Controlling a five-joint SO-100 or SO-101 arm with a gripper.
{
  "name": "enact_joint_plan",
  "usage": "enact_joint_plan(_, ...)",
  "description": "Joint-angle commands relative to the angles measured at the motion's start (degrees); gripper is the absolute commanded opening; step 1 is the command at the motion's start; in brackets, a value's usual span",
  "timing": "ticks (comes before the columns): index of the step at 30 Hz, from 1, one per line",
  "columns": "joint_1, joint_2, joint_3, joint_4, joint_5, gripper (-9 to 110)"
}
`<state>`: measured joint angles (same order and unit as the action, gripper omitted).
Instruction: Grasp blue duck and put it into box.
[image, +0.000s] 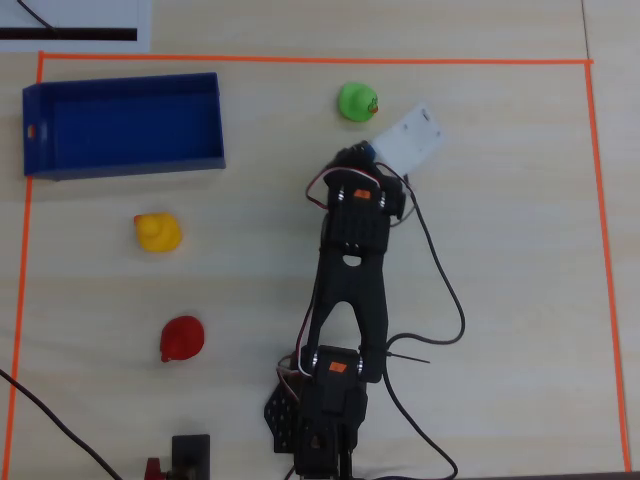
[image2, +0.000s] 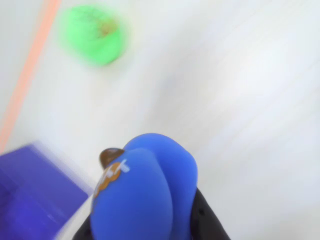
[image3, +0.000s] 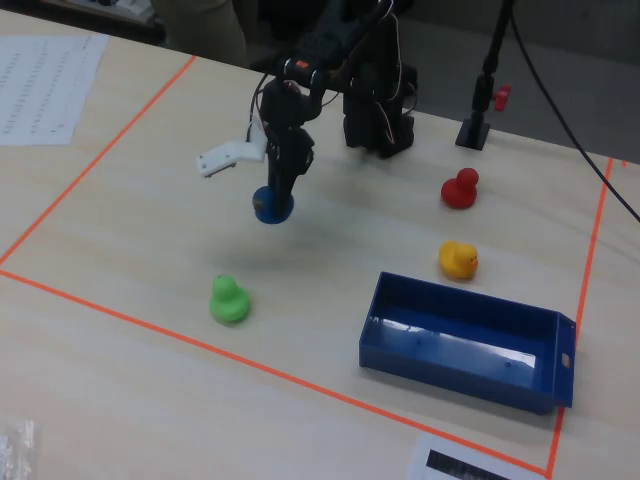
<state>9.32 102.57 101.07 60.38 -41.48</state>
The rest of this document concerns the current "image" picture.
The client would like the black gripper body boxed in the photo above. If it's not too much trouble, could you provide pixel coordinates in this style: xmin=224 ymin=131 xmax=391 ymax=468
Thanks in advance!
xmin=327 ymin=141 xmax=385 ymax=177

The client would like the green rubber duck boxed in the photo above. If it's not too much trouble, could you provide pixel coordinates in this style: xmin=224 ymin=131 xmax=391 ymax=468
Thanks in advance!
xmin=337 ymin=81 xmax=381 ymax=124

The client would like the yellow rubber duck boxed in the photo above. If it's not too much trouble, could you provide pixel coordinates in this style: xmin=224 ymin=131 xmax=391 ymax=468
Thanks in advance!
xmin=133 ymin=212 xmax=183 ymax=253

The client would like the blue rectangular plastic box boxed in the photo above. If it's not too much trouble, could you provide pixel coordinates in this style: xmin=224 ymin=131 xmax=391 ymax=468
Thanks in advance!
xmin=21 ymin=72 xmax=227 ymax=182

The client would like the red rubber duck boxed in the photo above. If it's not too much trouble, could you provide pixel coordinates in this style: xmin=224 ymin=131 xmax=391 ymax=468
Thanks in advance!
xmin=159 ymin=315 xmax=206 ymax=364

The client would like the orange tape strip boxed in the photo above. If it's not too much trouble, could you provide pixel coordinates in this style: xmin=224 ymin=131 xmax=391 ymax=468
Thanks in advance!
xmin=583 ymin=60 xmax=633 ymax=474
xmin=38 ymin=50 xmax=595 ymax=67
xmin=1 ymin=51 xmax=47 ymax=480

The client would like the black zip tie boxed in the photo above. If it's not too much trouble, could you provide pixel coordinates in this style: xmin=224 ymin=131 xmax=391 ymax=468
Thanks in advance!
xmin=383 ymin=349 xmax=432 ymax=366

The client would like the white paper with black bar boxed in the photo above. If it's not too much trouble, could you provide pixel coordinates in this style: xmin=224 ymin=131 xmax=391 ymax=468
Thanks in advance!
xmin=0 ymin=0 xmax=152 ymax=54

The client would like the red white black servo wire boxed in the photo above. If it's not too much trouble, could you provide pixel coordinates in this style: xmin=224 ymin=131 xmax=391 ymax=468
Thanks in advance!
xmin=305 ymin=166 xmax=384 ymax=212
xmin=276 ymin=287 xmax=322 ymax=401

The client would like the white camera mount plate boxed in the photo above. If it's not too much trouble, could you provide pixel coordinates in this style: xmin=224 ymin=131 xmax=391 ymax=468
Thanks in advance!
xmin=370 ymin=101 xmax=448 ymax=177

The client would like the long black camera cable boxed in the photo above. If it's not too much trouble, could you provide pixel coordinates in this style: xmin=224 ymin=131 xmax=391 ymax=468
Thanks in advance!
xmin=380 ymin=169 xmax=467 ymax=480

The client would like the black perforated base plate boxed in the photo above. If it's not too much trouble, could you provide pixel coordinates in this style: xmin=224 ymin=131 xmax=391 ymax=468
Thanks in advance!
xmin=263 ymin=381 xmax=307 ymax=454

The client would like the black table clamp red handle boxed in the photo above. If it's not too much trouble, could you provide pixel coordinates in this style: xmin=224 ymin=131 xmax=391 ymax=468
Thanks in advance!
xmin=145 ymin=434 xmax=212 ymax=480

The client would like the thin black cable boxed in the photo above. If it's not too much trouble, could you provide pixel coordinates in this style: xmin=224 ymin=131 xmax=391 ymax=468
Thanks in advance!
xmin=16 ymin=0 xmax=60 ymax=34

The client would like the thick black cable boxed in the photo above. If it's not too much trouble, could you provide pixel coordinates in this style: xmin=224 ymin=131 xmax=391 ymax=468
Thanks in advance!
xmin=0 ymin=368 xmax=124 ymax=480

